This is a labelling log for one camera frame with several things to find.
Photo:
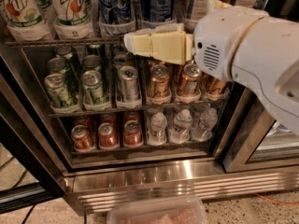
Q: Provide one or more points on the middle wire shelf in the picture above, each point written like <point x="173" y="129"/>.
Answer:
<point x="122" y="109"/>

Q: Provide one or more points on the top wire shelf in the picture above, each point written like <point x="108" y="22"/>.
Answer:
<point x="66" y="42"/>

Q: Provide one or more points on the front left gold can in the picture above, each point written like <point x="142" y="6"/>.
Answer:
<point x="158" y="90"/>

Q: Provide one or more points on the silver can middle shelf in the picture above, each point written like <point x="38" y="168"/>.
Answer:
<point x="128" y="93"/>

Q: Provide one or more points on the steel fridge base grille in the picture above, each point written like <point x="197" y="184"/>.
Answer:
<point x="98" y="191"/>

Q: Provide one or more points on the open fridge door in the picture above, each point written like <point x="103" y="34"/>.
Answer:
<point x="22" y="138"/>

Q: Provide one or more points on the left red can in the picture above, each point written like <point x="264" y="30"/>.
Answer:
<point x="83" y="141"/>

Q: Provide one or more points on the dark blue pepsi can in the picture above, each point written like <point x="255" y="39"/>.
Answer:
<point x="156" y="12"/>

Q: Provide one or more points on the front left green can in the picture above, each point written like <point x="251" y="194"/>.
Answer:
<point x="63" y="99"/>

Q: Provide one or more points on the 7up can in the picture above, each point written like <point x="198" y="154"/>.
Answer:
<point x="25" y="20"/>
<point x="73" y="19"/>

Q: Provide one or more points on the left front 7up can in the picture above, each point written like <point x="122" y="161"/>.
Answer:
<point x="25" y="20"/>

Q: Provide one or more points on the middle red can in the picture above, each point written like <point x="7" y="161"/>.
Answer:
<point x="107" y="135"/>

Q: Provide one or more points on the right water bottle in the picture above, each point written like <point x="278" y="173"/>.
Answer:
<point x="207" y="121"/>

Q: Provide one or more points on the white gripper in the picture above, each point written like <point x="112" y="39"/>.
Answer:
<point x="218" y="39"/>

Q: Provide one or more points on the front middle gold can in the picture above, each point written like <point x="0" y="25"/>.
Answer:
<point x="188" y="85"/>

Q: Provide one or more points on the right red can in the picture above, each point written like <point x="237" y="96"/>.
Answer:
<point x="132" y="136"/>

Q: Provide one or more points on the wire shelf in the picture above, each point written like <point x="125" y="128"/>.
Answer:
<point x="66" y="42"/>
<point x="122" y="109"/>

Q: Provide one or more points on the blue pepsi can with portrait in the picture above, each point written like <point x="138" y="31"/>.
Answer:
<point x="116" y="17"/>

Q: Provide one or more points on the water bottle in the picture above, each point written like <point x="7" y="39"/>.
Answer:
<point x="207" y="121"/>
<point x="179" y="133"/>
<point x="157" y="127"/>

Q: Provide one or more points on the red can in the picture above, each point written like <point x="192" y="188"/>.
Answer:
<point x="132" y="136"/>
<point x="83" y="141"/>
<point x="107" y="135"/>

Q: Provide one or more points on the second row left green can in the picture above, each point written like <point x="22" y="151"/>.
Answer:
<point x="61" y="66"/>

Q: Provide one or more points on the left water bottle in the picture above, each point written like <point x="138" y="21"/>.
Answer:
<point x="157" y="127"/>

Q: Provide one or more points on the white can right of pepsi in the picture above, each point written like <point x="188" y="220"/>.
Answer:
<point x="192" y="12"/>

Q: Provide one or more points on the front right gold can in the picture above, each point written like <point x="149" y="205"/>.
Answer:
<point x="214" y="89"/>

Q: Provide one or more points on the middle water bottle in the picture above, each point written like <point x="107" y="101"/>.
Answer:
<point x="179" y="133"/>

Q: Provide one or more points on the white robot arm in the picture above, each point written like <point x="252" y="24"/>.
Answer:
<point x="239" y="44"/>

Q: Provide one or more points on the gold can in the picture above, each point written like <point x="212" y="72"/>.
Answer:
<point x="188" y="85"/>
<point x="214" y="89"/>
<point x="158" y="90"/>

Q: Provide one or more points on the clear plastic container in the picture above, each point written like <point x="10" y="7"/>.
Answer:
<point x="182" y="209"/>

